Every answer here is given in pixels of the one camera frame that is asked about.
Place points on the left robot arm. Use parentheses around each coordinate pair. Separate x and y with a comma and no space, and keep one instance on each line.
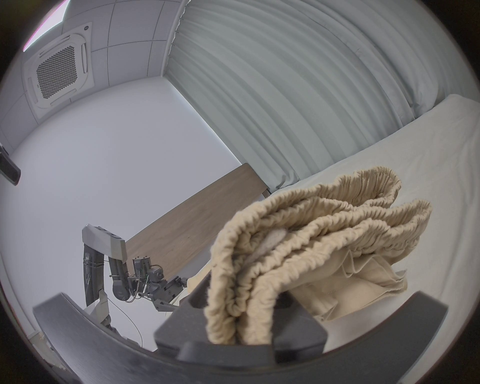
(112,262)

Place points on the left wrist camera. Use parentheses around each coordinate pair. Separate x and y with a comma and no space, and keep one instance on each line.
(156,275)

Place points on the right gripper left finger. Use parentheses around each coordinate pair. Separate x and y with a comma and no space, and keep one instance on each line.
(187,318)

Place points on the ceiling light panel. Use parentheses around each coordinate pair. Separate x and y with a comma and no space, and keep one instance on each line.
(45,26)

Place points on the white ceiling air vent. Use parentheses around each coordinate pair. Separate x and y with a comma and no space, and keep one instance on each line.
(60,71)

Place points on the pale green curtain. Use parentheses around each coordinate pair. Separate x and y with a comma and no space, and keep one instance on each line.
(405,45)
(281,82)

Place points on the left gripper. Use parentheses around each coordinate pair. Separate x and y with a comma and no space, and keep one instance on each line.
(170,291)

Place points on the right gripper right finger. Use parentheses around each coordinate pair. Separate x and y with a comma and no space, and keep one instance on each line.
(300,326)

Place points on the bed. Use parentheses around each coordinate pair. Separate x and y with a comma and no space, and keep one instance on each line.
(431,157)

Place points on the beige shorts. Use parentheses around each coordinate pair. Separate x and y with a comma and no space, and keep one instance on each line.
(300,247)

